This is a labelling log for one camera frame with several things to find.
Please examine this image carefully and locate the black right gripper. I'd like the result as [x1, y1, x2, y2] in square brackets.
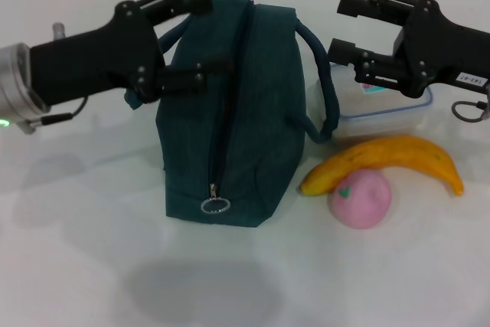
[327, 0, 490, 99]

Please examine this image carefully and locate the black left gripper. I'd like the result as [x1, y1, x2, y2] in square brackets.
[29, 0, 235, 108]

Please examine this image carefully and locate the clear box with blue lid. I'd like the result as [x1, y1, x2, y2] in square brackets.
[328, 61, 434, 143]

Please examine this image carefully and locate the dark teal insulated bag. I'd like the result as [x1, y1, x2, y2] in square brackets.
[124, 0, 341, 231]

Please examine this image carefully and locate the yellow banana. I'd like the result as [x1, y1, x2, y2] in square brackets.
[299, 134, 465, 198]

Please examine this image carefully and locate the pink toy peach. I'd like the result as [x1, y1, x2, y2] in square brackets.
[331, 168, 394, 231]

